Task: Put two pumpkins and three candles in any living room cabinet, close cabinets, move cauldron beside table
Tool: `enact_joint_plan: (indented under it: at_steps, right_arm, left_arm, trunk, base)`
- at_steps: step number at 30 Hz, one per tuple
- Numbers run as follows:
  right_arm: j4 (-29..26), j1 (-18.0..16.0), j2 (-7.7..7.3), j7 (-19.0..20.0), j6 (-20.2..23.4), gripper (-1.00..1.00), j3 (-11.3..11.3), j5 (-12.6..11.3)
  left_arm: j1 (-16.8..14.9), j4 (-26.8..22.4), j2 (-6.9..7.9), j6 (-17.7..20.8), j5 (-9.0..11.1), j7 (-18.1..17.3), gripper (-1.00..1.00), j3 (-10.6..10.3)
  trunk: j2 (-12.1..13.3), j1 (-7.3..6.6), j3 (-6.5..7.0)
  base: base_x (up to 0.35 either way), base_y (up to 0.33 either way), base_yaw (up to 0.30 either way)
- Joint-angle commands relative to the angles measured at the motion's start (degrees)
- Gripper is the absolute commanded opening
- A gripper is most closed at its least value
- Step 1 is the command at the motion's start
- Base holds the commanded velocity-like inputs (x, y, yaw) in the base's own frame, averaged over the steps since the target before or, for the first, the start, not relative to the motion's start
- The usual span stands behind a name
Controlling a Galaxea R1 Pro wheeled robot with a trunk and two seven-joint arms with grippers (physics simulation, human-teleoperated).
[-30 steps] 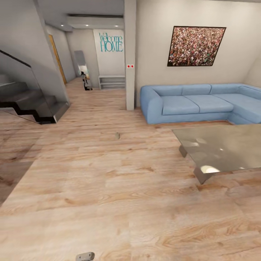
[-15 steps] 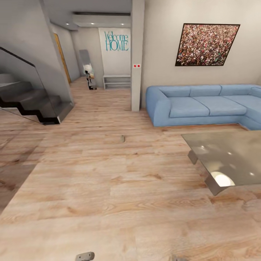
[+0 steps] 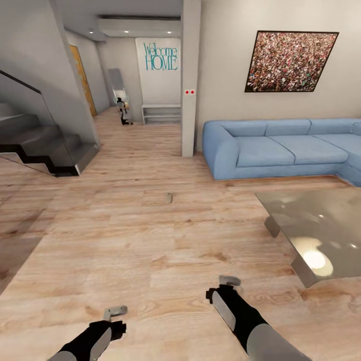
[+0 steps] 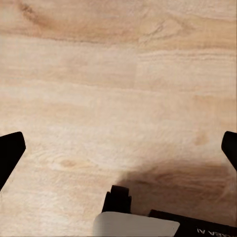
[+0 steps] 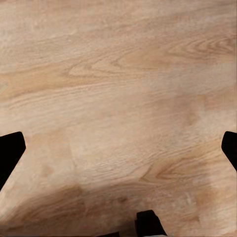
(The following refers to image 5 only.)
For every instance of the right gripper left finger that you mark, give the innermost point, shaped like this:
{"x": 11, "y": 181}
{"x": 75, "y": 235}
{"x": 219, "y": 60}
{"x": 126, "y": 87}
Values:
{"x": 12, "y": 147}

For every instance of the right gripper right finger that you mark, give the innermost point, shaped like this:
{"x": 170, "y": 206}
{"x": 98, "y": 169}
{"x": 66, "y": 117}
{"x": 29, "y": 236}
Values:
{"x": 229, "y": 147}

